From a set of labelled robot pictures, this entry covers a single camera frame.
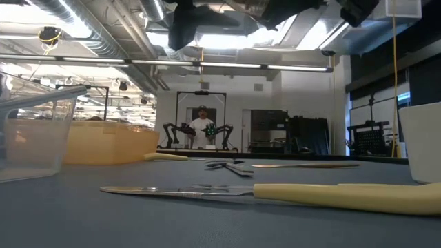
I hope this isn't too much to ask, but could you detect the long ceiling light bar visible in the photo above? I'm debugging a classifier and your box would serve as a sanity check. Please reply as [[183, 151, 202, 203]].
[[0, 52, 334, 74]]

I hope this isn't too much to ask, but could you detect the person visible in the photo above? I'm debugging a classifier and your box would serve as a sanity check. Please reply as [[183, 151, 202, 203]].
[[187, 104, 216, 150]]

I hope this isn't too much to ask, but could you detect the black perforated cart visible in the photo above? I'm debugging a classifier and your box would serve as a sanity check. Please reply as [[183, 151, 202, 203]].
[[346, 119, 391, 156]]

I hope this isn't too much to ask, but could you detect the blue-grey table mat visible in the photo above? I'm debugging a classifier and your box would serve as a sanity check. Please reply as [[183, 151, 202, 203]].
[[0, 156, 441, 248]]

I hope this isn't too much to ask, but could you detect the black yellow cable reel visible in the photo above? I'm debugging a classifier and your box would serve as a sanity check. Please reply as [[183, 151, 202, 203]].
[[37, 25, 63, 46]]

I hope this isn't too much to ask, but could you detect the rectangular grey ceiling duct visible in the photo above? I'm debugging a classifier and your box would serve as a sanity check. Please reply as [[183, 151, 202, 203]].
[[278, 13, 390, 56]]

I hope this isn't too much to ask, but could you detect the white cup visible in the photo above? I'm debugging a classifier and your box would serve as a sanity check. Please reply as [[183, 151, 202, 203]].
[[398, 101, 441, 185]]

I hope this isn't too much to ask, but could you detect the black aluminium table frame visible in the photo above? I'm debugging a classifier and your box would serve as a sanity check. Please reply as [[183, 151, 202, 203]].
[[156, 147, 414, 165]]

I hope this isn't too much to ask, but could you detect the round silver duct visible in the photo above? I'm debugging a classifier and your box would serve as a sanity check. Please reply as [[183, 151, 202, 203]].
[[139, 0, 167, 22]]

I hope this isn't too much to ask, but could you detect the black curtain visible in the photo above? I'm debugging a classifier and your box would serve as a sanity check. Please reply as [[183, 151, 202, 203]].
[[285, 116, 331, 156]]

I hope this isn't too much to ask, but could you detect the dark storage shelf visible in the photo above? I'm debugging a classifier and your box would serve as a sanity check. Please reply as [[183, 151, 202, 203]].
[[249, 109, 289, 154]]

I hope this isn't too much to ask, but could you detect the white ceiling box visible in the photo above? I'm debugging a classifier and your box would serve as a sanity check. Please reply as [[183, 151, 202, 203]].
[[384, 0, 423, 19]]

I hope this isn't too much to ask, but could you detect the black stand pole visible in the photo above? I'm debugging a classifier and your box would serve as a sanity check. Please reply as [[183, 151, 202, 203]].
[[367, 92, 376, 122]]

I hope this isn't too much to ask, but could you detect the gold knife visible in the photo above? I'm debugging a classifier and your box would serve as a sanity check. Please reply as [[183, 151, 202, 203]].
[[250, 161, 362, 169]]

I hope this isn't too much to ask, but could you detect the black gantry frame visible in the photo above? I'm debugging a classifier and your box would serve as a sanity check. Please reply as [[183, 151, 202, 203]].
[[54, 84, 110, 122], [174, 90, 227, 149]]

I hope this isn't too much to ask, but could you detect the yellow cable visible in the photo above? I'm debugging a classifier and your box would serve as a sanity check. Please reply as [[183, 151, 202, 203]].
[[199, 47, 205, 84]]

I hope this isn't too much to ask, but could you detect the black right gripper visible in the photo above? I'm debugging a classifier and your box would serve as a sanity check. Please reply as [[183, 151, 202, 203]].
[[167, 0, 325, 52]]

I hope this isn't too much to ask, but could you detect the orange translucent plastic bin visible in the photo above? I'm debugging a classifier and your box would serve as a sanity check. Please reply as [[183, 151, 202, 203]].
[[5, 118, 161, 166]]

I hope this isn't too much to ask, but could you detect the clear plastic bin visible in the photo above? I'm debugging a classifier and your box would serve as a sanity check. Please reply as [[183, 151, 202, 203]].
[[0, 70, 88, 183]]

